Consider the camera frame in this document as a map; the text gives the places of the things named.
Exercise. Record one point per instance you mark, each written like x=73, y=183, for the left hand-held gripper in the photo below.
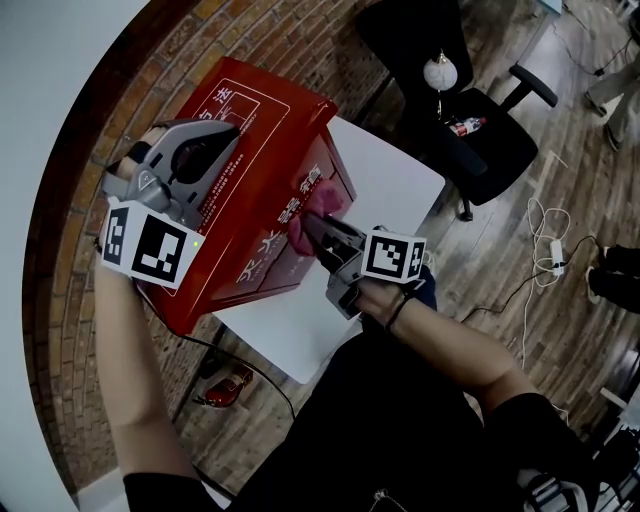
x=155, y=255

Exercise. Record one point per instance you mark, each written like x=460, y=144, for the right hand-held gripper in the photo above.
x=390, y=255

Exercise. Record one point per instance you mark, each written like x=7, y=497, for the pink cloth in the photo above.
x=327, y=197

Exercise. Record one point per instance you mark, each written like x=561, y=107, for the red fire extinguisher box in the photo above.
x=280, y=150

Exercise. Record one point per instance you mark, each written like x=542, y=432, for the person's right forearm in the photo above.
x=465, y=350

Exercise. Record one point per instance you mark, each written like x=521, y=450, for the person's left forearm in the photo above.
x=130, y=380

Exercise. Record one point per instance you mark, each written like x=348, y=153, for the red fire extinguisher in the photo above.
x=227, y=390

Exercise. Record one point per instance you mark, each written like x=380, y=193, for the person's left hand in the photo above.
x=131, y=165

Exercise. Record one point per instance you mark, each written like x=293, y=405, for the person's right hand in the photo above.
x=382, y=302

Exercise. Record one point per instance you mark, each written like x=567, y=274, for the person's dark trouser leg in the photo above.
x=427, y=290

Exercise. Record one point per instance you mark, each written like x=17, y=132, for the black left wrist band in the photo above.
x=98, y=244

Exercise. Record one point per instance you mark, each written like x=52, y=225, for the gold ornament stand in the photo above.
x=439, y=105

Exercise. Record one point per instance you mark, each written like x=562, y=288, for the plastic bottle with red label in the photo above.
x=466, y=126

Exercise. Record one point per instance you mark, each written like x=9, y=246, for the small black floor object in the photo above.
x=210, y=364

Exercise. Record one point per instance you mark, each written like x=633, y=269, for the black office chair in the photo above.
x=495, y=150

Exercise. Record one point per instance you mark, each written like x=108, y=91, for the white round ornament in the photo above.
x=440, y=72

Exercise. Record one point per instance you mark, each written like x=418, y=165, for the person's dark shirt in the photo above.
x=375, y=440

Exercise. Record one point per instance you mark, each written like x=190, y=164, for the silver shirt pendant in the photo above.
x=380, y=495

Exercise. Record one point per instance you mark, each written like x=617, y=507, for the light blue desk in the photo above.
x=537, y=45

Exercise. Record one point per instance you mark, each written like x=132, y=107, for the person's grey white shoe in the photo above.
x=550, y=492

